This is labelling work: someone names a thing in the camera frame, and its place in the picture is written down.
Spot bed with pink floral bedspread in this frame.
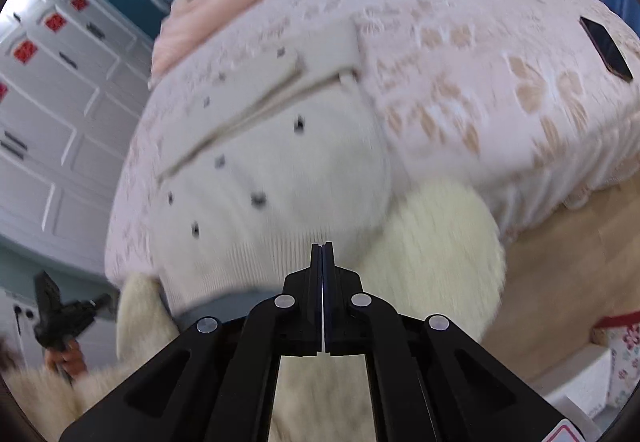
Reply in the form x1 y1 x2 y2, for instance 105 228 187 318
104 0 640 283

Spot white knit cardigan dark buttons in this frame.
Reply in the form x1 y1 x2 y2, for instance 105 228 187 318
151 16 396 329

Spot cream fluffy rug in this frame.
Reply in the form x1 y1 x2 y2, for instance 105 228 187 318
0 179 507 442

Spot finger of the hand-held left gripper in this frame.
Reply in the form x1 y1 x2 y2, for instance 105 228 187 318
64 293 115 325
33 270 63 317

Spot person's left hand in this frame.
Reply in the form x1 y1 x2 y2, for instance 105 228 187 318
43 339 88 387

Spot white box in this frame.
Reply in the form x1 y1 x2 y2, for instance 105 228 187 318
529 346 615 419

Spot floral storage box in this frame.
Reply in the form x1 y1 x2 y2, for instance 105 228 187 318
591 311 640 409

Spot black smartphone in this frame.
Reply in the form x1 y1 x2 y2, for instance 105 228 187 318
579 16 635 83

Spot white panelled wardrobe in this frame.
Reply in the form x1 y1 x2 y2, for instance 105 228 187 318
0 0 157 269

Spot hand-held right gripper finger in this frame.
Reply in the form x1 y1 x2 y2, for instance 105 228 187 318
59 243 324 442
324 242 585 442

